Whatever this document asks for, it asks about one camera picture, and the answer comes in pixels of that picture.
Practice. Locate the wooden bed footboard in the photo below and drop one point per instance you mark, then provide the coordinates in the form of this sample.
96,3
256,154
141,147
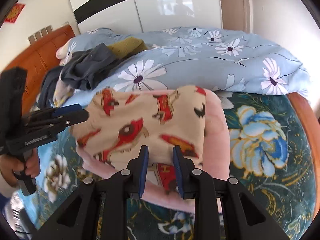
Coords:
311,128

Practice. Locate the olive yellow cloth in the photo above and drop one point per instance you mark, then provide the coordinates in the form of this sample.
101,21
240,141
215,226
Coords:
128,47

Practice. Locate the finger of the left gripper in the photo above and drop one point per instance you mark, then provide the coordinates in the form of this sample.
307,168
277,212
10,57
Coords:
62,122
68,111

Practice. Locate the dark grey garment pile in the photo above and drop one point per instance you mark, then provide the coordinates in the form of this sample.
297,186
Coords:
84,71

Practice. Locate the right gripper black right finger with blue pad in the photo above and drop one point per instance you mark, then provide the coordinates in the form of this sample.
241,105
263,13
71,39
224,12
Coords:
243,216

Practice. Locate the pale beige yellow garment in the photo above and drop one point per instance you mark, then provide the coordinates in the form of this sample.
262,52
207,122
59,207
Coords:
62,93

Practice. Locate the white black glossy wardrobe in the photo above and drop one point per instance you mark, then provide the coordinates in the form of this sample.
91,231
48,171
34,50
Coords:
138,16

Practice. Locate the pink fleece folded blanket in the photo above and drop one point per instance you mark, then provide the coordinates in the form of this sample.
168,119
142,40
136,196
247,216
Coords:
215,158

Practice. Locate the person's left hand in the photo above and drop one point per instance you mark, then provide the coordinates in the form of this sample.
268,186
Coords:
10,164

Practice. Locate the beige car print garment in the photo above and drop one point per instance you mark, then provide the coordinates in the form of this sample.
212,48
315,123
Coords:
120,123

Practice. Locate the light blue floral duvet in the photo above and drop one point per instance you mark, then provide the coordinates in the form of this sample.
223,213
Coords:
214,59

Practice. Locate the teal floral bed blanket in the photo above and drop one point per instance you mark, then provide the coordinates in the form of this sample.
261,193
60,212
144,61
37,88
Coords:
270,155

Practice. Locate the orange wooden headboard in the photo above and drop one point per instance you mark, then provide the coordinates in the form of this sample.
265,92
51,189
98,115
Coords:
38,59

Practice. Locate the red paper wall decoration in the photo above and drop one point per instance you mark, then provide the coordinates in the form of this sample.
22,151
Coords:
14,13

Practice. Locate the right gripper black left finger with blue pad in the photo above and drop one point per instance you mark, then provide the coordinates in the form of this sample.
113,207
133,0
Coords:
98,208

